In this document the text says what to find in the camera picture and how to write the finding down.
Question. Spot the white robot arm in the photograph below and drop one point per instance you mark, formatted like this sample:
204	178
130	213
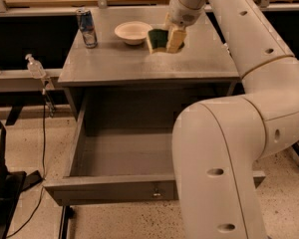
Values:
215	142

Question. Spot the grey cabinet counter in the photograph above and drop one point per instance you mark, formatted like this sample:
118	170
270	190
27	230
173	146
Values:
112	62

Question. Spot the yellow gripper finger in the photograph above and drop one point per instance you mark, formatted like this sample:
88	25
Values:
167	23
175	39

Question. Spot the open grey top drawer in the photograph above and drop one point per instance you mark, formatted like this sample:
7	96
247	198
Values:
166	144

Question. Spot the left clear sanitizer pump bottle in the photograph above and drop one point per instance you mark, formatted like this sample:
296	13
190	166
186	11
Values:
35	67

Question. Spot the blue silver drink can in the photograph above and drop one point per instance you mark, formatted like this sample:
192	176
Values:
87	27

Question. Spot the black stand base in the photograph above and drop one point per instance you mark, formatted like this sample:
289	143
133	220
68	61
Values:
11	184

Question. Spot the white ceramic bowl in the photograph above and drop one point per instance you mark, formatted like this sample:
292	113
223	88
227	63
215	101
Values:
133	33

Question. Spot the green yellow sponge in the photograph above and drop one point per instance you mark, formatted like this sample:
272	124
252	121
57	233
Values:
157	40

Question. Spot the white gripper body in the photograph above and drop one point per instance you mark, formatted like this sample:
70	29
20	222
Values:
183	16

